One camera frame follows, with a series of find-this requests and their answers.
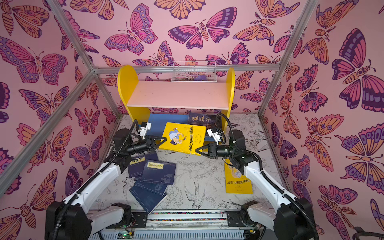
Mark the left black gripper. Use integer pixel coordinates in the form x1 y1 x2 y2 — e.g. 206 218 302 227
124 137 166 158

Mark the yellow cartoon book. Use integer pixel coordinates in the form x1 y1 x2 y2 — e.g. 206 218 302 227
159 123 206 156
224 159 253 195

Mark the dark portrait book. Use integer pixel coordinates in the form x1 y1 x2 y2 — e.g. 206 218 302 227
188 113 216 129

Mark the navy book yellow label top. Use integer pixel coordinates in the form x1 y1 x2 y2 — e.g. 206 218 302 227
141 160 176 185

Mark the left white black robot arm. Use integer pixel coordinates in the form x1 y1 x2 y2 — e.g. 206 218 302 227
45 120 167 240

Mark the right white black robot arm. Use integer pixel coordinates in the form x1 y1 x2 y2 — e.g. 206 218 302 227
196 113 319 240

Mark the yellow wooden bookshelf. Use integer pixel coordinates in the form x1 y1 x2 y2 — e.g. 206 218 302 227
118 66 235 125

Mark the navy book bottom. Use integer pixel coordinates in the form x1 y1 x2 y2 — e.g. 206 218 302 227
129 186 167 214

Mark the small green circuit board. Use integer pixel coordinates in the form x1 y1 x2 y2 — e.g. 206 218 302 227
118 231 134 240

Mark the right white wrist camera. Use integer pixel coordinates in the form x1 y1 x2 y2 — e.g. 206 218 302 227
207 127 224 142

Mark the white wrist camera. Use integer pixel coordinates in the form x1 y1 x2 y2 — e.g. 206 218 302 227
207 127 224 142
138 122 152 139

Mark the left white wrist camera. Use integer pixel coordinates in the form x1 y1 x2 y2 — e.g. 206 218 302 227
138 122 152 139

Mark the clear wire basket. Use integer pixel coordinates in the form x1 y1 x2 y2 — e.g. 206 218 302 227
171 60 218 83

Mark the aluminium mounting rail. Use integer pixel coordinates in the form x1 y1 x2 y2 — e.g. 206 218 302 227
56 209 319 240

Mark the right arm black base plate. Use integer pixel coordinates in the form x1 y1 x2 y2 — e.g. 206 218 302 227
227 210 248 227

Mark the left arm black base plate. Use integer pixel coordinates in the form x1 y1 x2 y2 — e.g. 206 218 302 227
129 212 148 229

